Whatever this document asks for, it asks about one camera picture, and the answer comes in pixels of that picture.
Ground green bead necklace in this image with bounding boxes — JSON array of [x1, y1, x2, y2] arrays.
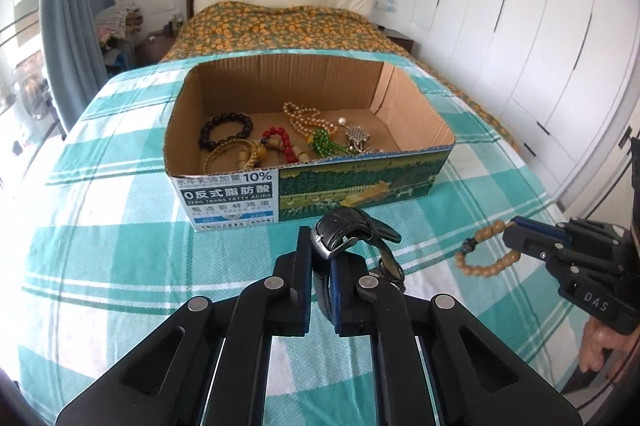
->
[[309, 128, 351, 158]]

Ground black bead bracelet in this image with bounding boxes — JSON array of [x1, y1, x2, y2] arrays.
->
[[199, 113, 254, 152]]

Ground white wardrobe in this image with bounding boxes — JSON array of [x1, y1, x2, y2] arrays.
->
[[410, 0, 640, 207]]

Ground red bead bracelet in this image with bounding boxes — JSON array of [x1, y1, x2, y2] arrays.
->
[[260, 126, 301, 164]]

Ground orange floral quilt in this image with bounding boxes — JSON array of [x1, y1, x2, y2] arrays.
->
[[159, 0, 521, 152]]

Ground silver filigree pendant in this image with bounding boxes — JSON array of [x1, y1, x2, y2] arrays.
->
[[337, 117, 386, 156]]

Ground gold mesh bangle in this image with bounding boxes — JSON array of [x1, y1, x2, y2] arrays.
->
[[202, 141, 251, 174]]

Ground dark wooden nightstand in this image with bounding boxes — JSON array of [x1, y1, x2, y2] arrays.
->
[[377, 26, 415, 54], [134, 31, 176, 67]]

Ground black leather strap watch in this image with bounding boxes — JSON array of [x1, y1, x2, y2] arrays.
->
[[311, 206, 406, 322]]

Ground amber bead necklace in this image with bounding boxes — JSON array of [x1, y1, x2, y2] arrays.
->
[[282, 101, 337, 142]]

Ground person's right hand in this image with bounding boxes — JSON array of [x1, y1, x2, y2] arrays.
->
[[581, 320, 632, 383]]

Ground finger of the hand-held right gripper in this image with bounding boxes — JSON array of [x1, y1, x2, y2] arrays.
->
[[502, 225, 567, 263], [509, 215, 569, 240]]

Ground blue curtain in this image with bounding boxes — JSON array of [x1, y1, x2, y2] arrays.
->
[[37, 0, 118, 142]]

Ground tan wooden bead bracelet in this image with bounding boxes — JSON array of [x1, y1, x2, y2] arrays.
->
[[454, 221, 523, 278]]

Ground teal checked bed sheet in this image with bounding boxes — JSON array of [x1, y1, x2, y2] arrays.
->
[[15, 53, 601, 426]]

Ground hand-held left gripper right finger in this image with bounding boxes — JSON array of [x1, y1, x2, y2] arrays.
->
[[330, 253, 583, 426]]

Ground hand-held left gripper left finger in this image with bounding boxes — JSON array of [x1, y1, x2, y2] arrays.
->
[[55, 226, 313, 426]]

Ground printed cardboard box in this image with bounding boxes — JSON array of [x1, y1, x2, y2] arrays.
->
[[164, 53, 457, 233]]

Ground pile of clothes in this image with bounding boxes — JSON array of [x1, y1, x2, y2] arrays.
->
[[95, 3, 143, 42]]

